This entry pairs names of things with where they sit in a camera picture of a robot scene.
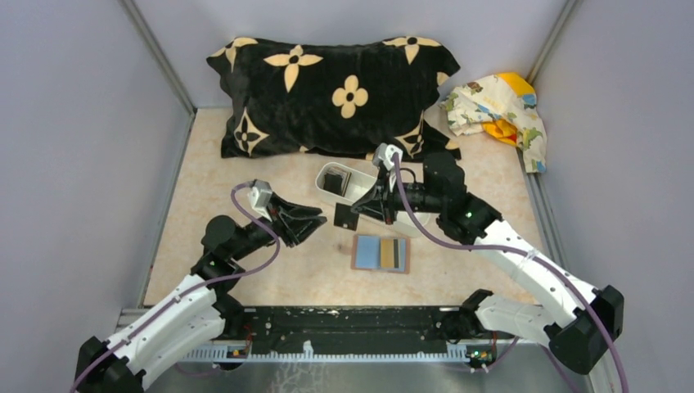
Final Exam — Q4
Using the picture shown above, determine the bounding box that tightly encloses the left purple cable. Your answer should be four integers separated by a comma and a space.
69, 181, 282, 393

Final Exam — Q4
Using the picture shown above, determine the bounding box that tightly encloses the black floral pillow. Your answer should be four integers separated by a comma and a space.
206, 35, 462, 162

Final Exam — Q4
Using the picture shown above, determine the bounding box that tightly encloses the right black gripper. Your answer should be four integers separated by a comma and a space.
351, 169, 444, 225

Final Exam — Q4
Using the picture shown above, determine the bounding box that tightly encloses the stack of cards in bin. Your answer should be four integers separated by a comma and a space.
322, 166, 352, 197

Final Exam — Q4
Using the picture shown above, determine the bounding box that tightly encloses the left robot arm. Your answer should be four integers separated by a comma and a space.
70, 185, 327, 392

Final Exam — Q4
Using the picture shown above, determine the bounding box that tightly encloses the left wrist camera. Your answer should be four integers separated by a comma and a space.
248, 179, 273, 220

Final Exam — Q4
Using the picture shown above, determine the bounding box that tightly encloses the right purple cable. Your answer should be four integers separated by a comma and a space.
391, 152, 630, 393

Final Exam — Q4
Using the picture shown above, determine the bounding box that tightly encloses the purple cable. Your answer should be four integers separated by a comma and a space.
69, 181, 282, 393
391, 152, 630, 393

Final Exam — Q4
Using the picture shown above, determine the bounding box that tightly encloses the brown leather card holder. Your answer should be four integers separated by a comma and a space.
350, 234, 411, 274

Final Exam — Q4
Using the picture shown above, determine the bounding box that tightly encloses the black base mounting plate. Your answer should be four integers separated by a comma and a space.
192, 305, 516, 356

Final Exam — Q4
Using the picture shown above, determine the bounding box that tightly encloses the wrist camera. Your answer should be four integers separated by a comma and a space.
372, 143, 403, 170
248, 179, 273, 220

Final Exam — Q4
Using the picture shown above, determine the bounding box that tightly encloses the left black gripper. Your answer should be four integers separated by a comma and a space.
231, 191, 327, 261

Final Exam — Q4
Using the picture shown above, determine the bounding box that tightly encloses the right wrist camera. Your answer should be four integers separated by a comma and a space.
372, 143, 403, 170

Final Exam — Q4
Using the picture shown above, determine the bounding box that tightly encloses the cartoon print cloth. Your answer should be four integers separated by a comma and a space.
440, 72, 548, 174

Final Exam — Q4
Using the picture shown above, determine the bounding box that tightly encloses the aluminium frame rail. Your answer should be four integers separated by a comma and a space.
110, 306, 603, 364

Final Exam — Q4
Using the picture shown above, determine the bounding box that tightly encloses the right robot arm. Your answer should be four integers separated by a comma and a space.
351, 144, 624, 375

